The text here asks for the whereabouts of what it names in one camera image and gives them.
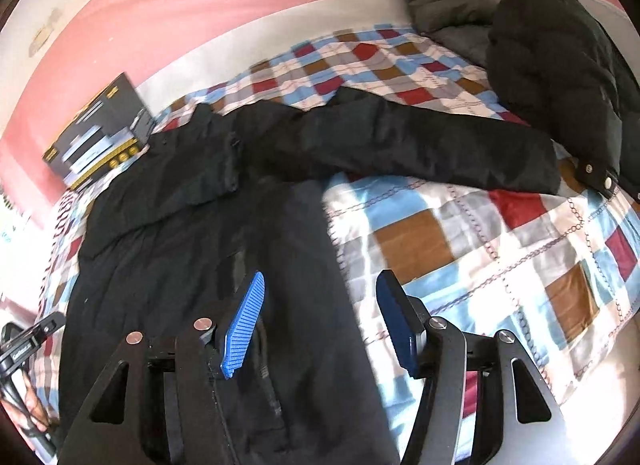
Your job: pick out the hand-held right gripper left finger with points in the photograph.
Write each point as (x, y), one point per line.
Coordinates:
(245, 325)

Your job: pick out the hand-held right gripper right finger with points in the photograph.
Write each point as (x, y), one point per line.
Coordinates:
(395, 320)

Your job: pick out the black jacket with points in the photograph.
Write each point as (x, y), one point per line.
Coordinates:
(200, 225)

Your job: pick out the person's left hand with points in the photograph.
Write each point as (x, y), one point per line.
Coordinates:
(32, 402)

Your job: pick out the checkered bed blanket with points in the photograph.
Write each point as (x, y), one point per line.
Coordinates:
(500, 255)

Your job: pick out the dark box with yellow print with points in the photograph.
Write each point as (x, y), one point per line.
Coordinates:
(95, 130)

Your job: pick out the black puffer coat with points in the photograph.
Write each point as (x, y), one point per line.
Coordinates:
(545, 60)

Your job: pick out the wall outlet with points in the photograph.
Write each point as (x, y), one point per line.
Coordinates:
(42, 37)

